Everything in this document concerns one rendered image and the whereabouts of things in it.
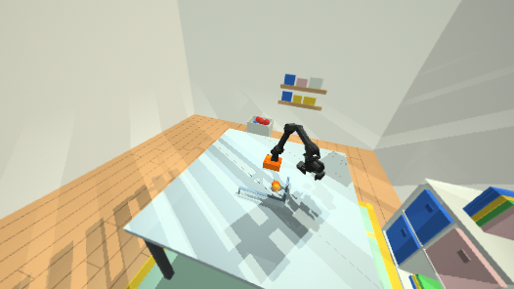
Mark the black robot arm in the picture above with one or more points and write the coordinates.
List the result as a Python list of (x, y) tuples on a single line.
[(310, 147)]

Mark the clear low corner walls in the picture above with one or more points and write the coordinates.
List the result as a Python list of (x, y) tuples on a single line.
[(261, 198)]

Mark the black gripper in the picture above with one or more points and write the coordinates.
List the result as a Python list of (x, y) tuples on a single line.
[(303, 168)]

